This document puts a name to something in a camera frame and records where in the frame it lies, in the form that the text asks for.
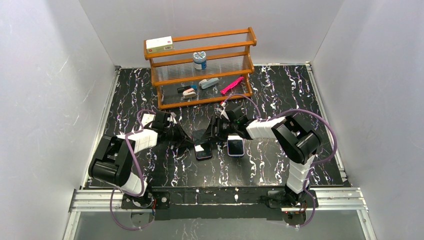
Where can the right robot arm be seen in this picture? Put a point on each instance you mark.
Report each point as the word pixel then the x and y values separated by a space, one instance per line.
pixel 298 141

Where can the blue white jar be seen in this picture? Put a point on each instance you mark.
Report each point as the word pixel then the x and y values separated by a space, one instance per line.
pixel 199 60

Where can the dark phone with pink edge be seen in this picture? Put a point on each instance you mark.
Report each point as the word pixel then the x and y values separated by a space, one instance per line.
pixel 203 150

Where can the pink white stapler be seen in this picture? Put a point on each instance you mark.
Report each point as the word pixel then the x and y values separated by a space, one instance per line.
pixel 189 93

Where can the black phone case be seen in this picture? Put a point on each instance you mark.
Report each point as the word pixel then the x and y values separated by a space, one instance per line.
pixel 199 138

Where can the pink comb tool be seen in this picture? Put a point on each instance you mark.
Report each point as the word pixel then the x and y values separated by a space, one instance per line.
pixel 232 85

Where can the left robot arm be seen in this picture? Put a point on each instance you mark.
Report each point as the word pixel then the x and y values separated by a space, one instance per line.
pixel 114 161

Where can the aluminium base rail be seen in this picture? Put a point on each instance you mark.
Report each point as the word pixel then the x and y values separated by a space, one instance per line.
pixel 219 202

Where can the orange wooden shelf rack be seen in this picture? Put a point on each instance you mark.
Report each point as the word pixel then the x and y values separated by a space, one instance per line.
pixel 228 57

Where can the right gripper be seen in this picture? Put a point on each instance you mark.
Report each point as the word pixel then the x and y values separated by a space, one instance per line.
pixel 215 127

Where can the white cardboard box on table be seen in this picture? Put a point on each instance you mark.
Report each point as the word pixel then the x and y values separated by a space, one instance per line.
pixel 146 119

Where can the lavender phone case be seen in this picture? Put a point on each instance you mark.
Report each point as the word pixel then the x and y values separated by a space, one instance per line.
pixel 236 155

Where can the white box on shelf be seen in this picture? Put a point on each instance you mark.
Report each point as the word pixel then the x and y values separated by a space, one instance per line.
pixel 158 45

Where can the black teal marker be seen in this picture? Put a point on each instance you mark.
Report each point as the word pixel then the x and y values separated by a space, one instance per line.
pixel 181 89

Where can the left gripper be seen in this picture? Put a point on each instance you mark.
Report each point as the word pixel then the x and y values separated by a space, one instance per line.
pixel 177 133

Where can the grey blue stapler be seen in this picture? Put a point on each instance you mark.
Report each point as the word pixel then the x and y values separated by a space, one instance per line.
pixel 207 83

